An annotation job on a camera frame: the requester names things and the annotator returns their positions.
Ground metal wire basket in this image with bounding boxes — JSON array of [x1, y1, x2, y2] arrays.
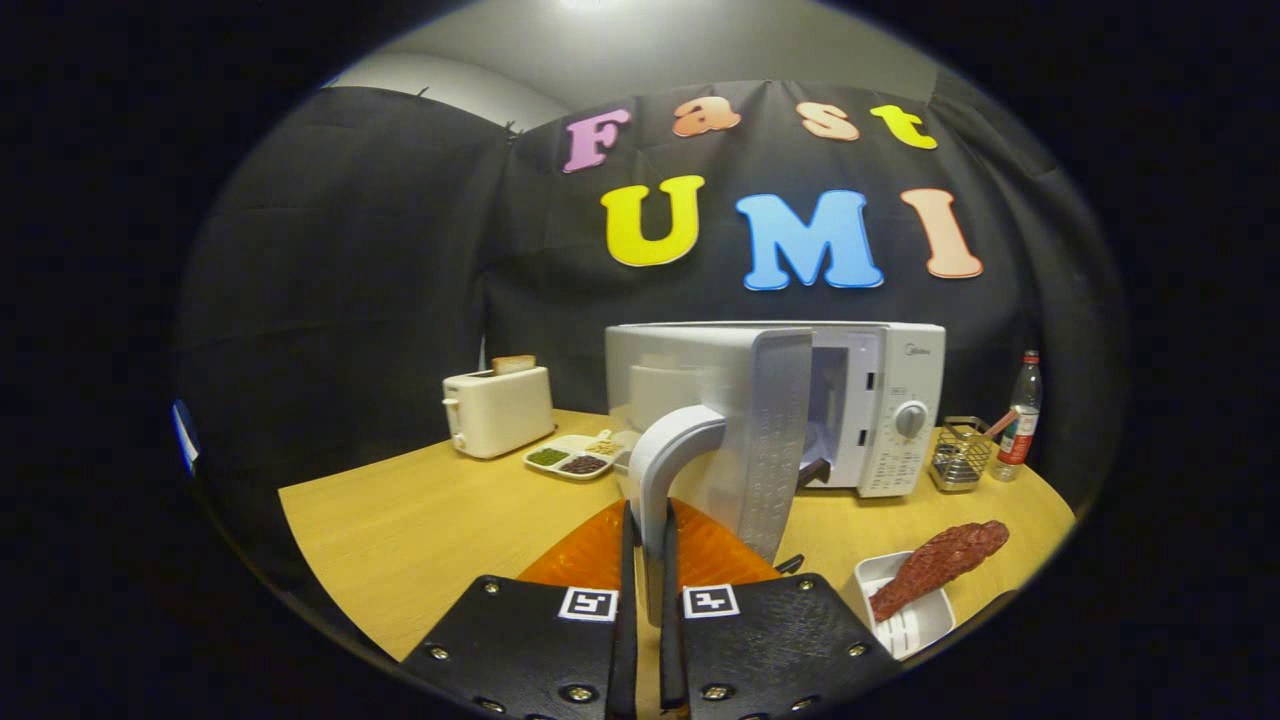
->
[[929, 416, 993, 493]]

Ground red-brown fried chicken piece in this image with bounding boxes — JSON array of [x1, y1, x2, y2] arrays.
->
[[868, 520, 1011, 623]]

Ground clear plastic bottle red label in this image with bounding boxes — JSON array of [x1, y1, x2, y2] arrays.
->
[[995, 350, 1043, 483]]

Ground white toaster oven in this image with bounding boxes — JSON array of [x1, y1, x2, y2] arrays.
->
[[604, 320, 947, 629]]

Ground white pop-up toaster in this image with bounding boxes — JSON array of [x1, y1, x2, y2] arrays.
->
[[442, 365, 556, 460]]

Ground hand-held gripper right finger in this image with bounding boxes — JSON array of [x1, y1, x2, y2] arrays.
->
[[658, 498, 906, 720]]

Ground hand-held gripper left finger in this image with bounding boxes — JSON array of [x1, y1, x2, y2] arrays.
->
[[400, 498, 641, 720]]

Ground small white ribbed tray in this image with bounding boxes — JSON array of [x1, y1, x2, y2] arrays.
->
[[854, 550, 957, 661]]

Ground white divided dish with beans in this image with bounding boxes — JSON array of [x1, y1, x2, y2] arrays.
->
[[523, 430, 629, 481]]

